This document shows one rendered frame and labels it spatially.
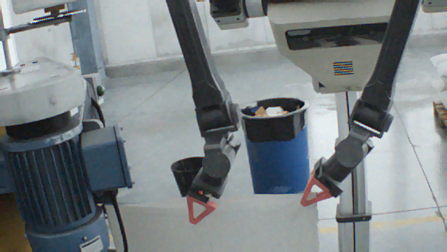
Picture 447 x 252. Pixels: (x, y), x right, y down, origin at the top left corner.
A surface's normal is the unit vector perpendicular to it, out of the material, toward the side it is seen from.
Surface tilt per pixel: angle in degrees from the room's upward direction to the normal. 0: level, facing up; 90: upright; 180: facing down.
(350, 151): 78
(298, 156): 92
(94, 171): 90
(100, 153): 90
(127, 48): 90
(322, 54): 130
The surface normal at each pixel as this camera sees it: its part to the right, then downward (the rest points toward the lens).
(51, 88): 0.72, 0.09
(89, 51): -0.18, 0.27
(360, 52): -0.09, 0.83
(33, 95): 0.41, 0.18
